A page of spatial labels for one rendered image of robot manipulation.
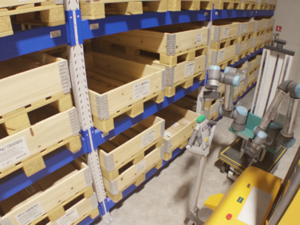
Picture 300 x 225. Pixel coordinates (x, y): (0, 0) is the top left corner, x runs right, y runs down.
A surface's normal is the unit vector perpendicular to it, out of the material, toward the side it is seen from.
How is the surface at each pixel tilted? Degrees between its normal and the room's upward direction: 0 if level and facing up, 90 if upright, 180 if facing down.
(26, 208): 90
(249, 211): 0
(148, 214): 0
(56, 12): 90
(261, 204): 0
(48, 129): 90
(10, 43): 90
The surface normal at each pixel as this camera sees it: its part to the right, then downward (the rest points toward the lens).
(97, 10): 0.75, 0.33
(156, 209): 0.00, -0.87
